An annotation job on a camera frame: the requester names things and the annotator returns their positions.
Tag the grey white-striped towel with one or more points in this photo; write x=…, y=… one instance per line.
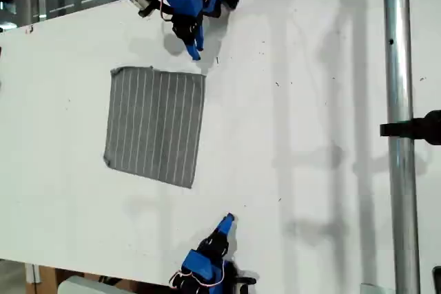
x=155, y=125

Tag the white leg bracket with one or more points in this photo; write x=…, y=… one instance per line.
x=32, y=273

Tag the camera black stalk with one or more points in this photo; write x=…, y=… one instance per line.
x=150, y=7

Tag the steel post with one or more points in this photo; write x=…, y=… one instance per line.
x=399, y=187

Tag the black device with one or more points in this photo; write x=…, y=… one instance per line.
x=437, y=280

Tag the black clamp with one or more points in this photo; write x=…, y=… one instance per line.
x=413, y=130

